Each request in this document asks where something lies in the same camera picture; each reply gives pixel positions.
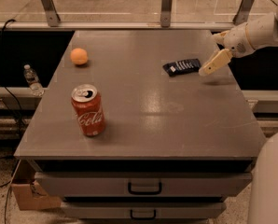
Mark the left metal railing bracket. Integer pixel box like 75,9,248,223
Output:
40,0,61,27

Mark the grey drawer cabinet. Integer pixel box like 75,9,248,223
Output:
15,30,265,224

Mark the upper grey drawer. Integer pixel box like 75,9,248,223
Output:
35,172,252,197

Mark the cardboard box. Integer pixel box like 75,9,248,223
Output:
11,161,62,211

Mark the black cable on left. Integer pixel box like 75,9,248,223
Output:
0,18,27,224

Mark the orange fruit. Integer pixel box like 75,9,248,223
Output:
70,49,89,65

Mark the lower grey drawer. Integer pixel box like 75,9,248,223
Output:
61,203,226,220

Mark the metal railing bracket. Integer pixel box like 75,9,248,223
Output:
40,0,61,27
160,0,173,28
233,0,255,25

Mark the dark blue rxbar wrapper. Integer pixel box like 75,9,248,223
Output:
162,59,201,77

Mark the red coca-cola can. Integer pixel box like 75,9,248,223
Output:
71,84,105,136

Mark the right metal railing bracket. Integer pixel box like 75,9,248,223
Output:
233,0,255,25

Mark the middle metal railing bracket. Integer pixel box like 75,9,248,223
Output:
160,0,173,28

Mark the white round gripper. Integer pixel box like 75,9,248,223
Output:
199,22,255,77

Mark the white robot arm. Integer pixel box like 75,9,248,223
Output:
199,7,278,224

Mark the clear plastic water bottle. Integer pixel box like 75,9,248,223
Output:
23,64,45,97

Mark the grey drawer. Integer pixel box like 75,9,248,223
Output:
61,203,226,220
35,172,252,197

